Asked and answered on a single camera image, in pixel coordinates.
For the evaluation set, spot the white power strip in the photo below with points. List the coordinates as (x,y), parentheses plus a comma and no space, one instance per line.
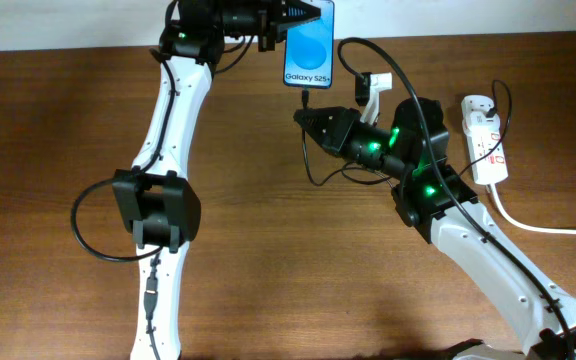
(489,165)

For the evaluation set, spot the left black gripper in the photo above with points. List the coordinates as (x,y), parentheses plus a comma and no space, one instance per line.
(268,28)

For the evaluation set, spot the blue screen smartphone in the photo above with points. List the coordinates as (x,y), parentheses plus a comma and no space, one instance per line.
(308,60)

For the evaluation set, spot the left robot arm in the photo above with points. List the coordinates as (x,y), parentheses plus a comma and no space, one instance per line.
(157,204)

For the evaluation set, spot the white charger plug adapter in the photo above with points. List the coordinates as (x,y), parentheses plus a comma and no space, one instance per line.
(483,121)

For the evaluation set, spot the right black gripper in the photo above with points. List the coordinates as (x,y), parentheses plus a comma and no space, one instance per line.
(344,124)

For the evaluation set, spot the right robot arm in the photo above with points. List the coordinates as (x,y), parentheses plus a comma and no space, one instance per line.
(447,213)

